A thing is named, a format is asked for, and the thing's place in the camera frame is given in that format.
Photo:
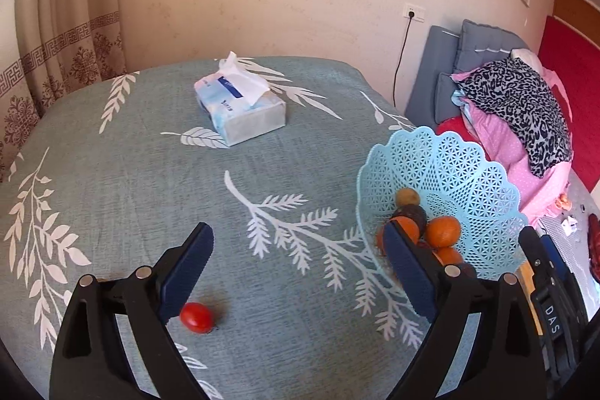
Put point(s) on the small brown round fruit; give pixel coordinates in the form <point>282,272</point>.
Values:
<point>407,197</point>

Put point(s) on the smooth orange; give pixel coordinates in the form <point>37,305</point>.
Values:
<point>407,227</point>

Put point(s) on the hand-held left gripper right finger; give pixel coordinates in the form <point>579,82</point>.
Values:
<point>410,269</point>

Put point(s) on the light blue lattice basket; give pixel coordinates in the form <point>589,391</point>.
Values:
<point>459,189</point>

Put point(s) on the orange with stem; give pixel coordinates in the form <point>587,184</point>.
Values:
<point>443,231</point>

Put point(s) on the dark wrinkled passion fruit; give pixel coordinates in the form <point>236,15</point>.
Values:
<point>412,215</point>

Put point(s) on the white wall socket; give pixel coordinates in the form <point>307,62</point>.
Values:
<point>414,12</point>

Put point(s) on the leopard print cloth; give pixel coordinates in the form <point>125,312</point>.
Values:
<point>520,100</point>

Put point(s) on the small orange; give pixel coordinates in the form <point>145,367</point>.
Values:
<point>449,255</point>

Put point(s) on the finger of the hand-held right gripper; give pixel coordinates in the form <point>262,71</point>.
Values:
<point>532,247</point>

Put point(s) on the orange wooden door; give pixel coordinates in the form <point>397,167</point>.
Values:
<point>574,6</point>

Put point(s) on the teal leaf-print tablecloth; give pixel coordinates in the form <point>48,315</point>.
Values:
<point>187,175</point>

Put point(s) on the beige patterned curtain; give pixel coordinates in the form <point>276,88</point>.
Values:
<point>61,44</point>

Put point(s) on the red bed sheet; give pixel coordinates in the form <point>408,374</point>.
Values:
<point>569,67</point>

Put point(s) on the white crumpled paper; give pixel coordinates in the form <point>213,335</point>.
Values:
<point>569,224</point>

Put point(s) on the pink blanket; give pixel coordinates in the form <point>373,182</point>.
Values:
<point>501,147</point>

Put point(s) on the tissue pack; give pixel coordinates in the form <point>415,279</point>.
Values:
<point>241,109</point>

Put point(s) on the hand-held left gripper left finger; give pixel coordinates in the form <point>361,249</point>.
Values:
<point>185,273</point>

